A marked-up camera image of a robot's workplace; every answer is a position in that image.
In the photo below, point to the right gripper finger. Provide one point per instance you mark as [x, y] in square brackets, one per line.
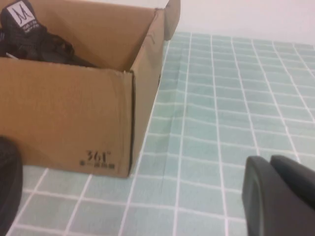
[283, 196]

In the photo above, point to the black knit sneaker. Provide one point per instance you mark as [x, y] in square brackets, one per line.
[32, 37]
[8, 186]

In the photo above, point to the brown cardboard shoe box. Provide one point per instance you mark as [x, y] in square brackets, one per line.
[73, 110]

